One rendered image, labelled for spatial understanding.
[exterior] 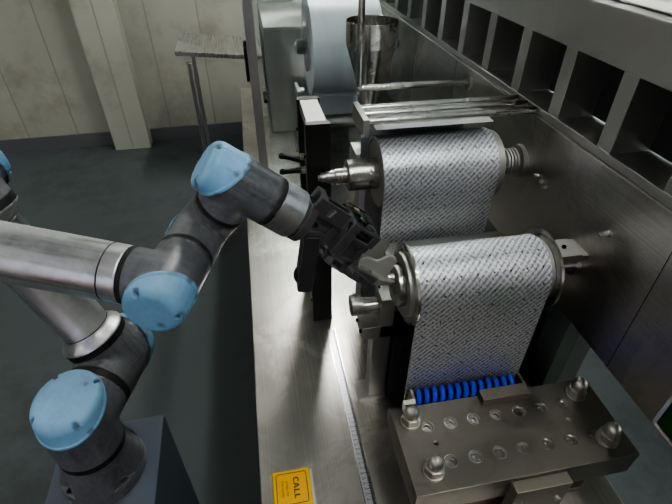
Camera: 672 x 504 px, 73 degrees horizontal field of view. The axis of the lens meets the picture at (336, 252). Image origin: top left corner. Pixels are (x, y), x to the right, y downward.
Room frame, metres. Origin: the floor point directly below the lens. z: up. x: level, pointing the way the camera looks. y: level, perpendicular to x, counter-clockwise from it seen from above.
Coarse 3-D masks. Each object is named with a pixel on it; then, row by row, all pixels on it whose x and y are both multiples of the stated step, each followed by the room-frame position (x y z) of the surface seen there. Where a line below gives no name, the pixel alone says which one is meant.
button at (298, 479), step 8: (280, 472) 0.43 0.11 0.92; (288, 472) 0.43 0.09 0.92; (296, 472) 0.43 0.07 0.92; (304, 472) 0.43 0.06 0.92; (272, 480) 0.41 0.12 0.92; (280, 480) 0.41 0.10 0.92; (288, 480) 0.41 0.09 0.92; (296, 480) 0.41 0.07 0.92; (304, 480) 0.41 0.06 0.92; (280, 488) 0.40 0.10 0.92; (288, 488) 0.40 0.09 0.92; (296, 488) 0.40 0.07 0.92; (304, 488) 0.40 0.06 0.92; (280, 496) 0.38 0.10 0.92; (288, 496) 0.38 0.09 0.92; (296, 496) 0.38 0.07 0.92; (304, 496) 0.38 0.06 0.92; (312, 496) 0.38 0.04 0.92
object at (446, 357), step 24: (432, 336) 0.54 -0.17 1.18; (456, 336) 0.55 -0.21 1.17; (480, 336) 0.56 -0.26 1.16; (504, 336) 0.57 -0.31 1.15; (528, 336) 0.58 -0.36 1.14; (432, 360) 0.54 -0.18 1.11; (456, 360) 0.55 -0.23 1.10; (480, 360) 0.56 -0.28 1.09; (504, 360) 0.57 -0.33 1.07; (408, 384) 0.54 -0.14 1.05; (432, 384) 0.55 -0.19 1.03
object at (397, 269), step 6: (396, 264) 0.61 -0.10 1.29; (396, 270) 0.59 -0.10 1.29; (402, 270) 0.59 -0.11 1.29; (396, 276) 0.58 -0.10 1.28; (402, 276) 0.58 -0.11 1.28; (396, 282) 0.58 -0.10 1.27; (402, 282) 0.57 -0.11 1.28; (390, 288) 0.61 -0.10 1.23; (396, 288) 0.58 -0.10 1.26; (402, 288) 0.56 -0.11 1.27; (390, 294) 0.60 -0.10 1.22; (396, 294) 0.57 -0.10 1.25; (402, 294) 0.56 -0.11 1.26; (396, 300) 0.57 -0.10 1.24; (402, 300) 0.56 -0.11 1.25
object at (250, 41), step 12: (252, 12) 1.51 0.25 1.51; (252, 24) 1.50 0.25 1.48; (252, 36) 1.50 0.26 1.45; (252, 48) 1.50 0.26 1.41; (252, 60) 1.50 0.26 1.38; (252, 72) 1.50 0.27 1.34; (252, 84) 1.50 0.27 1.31; (252, 96) 1.50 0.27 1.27; (264, 132) 1.51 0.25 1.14; (264, 144) 1.50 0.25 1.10; (264, 156) 1.50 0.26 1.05
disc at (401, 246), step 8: (400, 248) 0.63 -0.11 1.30; (408, 248) 0.60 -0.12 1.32; (408, 256) 0.59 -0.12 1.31; (416, 264) 0.57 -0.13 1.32; (416, 272) 0.56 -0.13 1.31; (416, 280) 0.55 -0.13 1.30; (416, 288) 0.54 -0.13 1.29; (416, 296) 0.54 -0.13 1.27; (416, 304) 0.53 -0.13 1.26; (416, 312) 0.53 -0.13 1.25; (408, 320) 0.56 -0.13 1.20; (416, 320) 0.53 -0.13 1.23
